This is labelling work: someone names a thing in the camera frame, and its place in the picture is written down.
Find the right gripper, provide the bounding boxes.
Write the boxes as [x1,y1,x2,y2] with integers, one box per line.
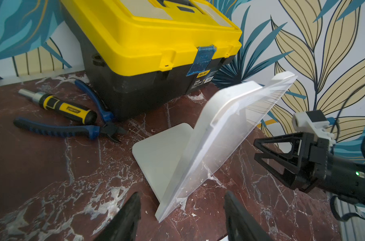
[254,132,330,193]

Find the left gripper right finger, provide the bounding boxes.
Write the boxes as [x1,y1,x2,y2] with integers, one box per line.
[224,190,272,241]

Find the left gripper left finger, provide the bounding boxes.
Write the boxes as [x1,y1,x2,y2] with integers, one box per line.
[94,192,141,241]

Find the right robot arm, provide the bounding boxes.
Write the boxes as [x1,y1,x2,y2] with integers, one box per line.
[254,132,365,222]

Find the right white menu rack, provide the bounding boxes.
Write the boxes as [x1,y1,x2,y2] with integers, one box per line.
[132,71,296,222]

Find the yellow black screwdriver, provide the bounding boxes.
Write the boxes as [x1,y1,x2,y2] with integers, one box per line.
[18,89,98,125]

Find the yellow black toolbox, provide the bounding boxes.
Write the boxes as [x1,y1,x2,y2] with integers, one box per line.
[61,1,242,122]

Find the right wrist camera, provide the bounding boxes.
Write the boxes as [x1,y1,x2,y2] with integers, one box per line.
[292,110,336,147]

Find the blue handled pliers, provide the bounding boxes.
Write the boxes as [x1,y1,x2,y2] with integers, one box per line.
[13,79,127,143]

